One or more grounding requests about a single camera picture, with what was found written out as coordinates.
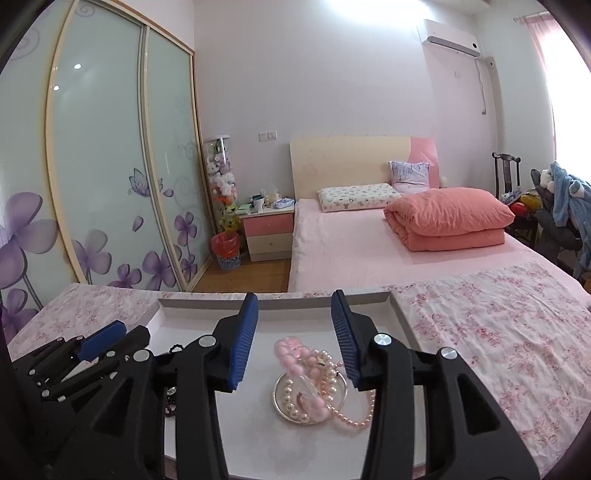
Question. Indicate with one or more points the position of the thin silver bangle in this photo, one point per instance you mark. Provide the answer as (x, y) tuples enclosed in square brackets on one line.
[(276, 396)]

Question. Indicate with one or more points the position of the plush toy display tube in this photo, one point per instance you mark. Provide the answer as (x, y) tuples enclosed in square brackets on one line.
[(222, 184)]

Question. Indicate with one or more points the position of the red trash bin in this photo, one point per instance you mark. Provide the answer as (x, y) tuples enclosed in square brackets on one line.
[(226, 251)]

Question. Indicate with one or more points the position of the white wall socket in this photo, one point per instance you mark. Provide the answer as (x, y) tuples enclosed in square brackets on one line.
[(268, 135)]

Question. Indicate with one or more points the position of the colourful plush toy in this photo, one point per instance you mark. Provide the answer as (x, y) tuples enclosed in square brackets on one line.
[(526, 205)]

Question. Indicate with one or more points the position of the white patterned pillow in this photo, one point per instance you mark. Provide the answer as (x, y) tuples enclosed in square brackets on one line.
[(355, 197)]

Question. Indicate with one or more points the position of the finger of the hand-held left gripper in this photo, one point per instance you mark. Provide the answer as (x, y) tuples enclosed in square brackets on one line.
[(131, 339), (104, 339)]

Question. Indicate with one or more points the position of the cream and pink headboard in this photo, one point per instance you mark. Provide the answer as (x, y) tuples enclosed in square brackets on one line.
[(341, 161)]

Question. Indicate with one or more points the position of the white wall pipe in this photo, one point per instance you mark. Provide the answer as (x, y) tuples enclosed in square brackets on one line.
[(484, 87)]

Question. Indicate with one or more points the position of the pink pearl strand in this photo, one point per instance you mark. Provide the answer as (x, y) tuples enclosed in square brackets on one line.
[(351, 422)]

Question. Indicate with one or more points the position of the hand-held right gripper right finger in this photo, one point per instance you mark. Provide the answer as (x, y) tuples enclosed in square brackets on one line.
[(345, 341)]

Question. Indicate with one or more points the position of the blue plush garment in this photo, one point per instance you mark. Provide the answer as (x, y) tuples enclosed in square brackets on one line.
[(570, 198)]

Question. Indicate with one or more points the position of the pink curtain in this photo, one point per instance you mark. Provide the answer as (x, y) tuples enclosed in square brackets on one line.
[(545, 69)]

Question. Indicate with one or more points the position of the light blue tissue pack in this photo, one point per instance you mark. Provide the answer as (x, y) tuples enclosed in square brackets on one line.
[(282, 203)]

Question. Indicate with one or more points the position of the white air conditioner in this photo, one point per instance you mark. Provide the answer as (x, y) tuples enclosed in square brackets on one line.
[(450, 38)]

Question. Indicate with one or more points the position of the small lilac pillow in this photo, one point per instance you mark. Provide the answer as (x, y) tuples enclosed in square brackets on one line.
[(410, 177)]

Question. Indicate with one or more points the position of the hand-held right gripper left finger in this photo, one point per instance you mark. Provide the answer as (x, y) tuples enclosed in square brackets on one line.
[(242, 341)]

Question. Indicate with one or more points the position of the white mug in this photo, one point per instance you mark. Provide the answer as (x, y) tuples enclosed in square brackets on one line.
[(258, 205)]

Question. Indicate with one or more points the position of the dark wooden chair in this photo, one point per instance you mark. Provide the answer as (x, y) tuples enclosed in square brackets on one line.
[(506, 175)]

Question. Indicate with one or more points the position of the folded orange duvet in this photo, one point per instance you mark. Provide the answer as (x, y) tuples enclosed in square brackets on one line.
[(448, 217)]

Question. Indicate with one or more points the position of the pink and white nightstand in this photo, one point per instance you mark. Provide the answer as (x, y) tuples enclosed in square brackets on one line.
[(268, 235)]

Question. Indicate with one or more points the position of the grey cardboard box tray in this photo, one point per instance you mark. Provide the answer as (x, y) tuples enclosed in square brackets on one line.
[(295, 318)]

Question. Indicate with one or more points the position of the flower print sliding wardrobe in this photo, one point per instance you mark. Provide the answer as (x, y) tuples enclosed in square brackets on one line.
[(101, 161)]

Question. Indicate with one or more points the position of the pink bed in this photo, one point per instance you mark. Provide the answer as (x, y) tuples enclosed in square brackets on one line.
[(346, 249)]

